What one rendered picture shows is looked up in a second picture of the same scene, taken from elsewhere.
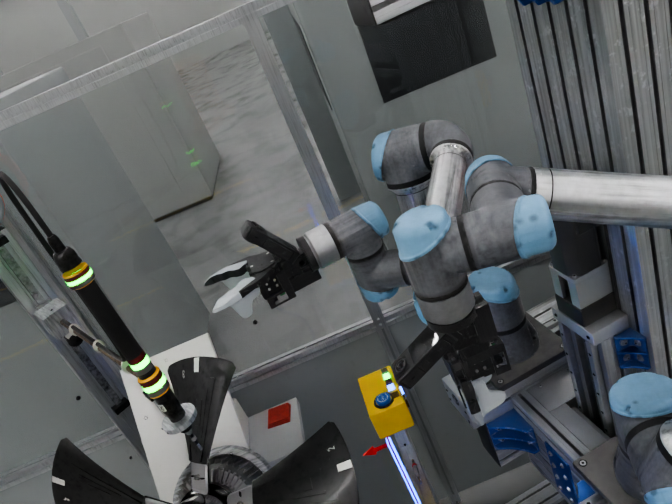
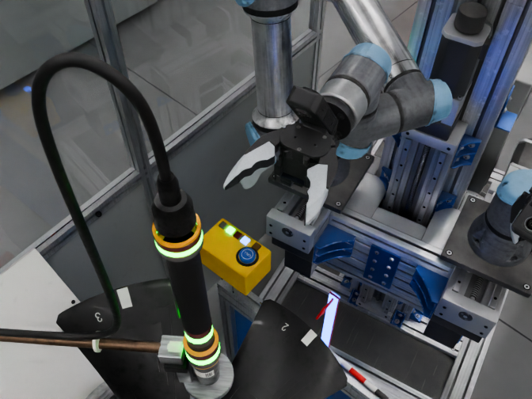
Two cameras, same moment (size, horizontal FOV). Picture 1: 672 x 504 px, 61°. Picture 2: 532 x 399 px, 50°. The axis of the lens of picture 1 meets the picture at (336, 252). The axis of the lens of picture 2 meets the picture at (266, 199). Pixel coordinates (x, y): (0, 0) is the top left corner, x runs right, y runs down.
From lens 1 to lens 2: 0.90 m
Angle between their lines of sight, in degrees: 46
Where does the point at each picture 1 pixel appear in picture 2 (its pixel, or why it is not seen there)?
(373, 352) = (135, 207)
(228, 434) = not seen: hidden behind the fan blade
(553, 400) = (367, 207)
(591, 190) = not seen: outside the picture
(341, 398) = not seen: hidden behind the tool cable
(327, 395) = (88, 270)
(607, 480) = (473, 260)
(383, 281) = (378, 134)
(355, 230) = (378, 81)
